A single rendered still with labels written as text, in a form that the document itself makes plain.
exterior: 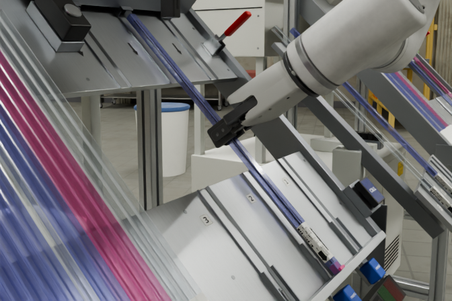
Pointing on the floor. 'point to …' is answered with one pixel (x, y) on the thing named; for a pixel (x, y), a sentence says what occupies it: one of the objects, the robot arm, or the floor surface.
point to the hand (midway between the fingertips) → (225, 131)
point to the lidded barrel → (173, 137)
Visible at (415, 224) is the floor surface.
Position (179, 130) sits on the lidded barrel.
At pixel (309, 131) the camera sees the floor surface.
